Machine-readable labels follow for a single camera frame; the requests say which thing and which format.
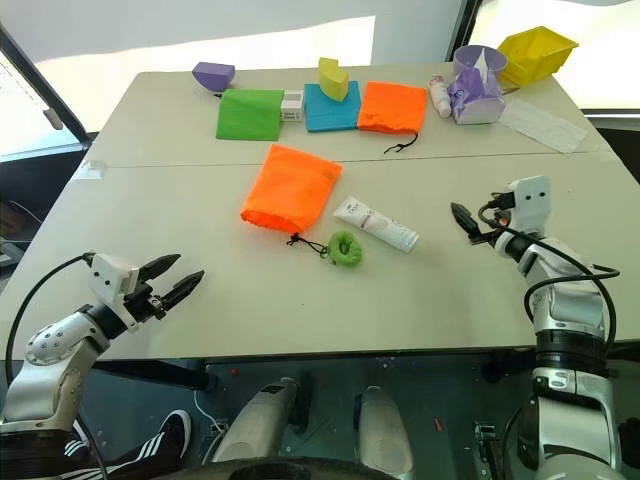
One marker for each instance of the black table frame bar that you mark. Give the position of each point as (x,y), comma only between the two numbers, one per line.
(160,372)

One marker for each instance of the black white-striped shoe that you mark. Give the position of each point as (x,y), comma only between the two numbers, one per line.
(145,445)

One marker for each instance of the clear tape piece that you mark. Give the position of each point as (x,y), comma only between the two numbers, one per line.
(95,168)

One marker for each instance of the yellow plastic bin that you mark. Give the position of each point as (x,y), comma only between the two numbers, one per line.
(537,52)

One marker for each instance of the small white box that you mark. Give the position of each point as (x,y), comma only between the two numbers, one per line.
(292,106)

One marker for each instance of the green hair scrunchie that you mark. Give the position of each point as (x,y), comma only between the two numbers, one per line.
(352,252)

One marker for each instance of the grey rounded robot foot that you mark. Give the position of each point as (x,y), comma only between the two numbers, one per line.
(255,420)
(382,430)

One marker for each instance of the black window frame bar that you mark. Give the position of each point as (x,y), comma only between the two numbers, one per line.
(45,85)

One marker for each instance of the yellow-green foam block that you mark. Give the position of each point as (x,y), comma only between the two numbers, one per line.
(334,80)

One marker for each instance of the white face mask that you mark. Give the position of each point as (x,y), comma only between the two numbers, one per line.
(542,125)

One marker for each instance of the white cream tube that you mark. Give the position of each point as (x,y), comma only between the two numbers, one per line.
(375,224)

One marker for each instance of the purple tissue pack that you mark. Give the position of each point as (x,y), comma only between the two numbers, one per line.
(475,100)

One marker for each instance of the white pink small bottle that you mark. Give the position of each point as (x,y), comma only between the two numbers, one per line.
(440,95)

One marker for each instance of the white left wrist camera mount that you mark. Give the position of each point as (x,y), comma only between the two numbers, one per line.
(107,275)

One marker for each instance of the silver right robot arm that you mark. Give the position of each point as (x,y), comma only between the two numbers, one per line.
(565,305)

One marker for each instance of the purple round cup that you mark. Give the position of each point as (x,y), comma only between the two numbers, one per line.
(472,59)

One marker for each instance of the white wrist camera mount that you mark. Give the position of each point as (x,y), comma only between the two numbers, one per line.
(107,275)
(531,200)

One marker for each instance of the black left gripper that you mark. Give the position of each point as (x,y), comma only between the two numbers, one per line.
(145,300)

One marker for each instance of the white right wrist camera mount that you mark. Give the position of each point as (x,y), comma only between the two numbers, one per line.
(531,200)

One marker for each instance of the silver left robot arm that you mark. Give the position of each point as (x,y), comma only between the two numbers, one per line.
(55,340)

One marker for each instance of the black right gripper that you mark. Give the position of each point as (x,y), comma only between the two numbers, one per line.
(487,236)

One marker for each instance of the purple foam block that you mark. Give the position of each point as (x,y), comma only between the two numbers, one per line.
(214,74)

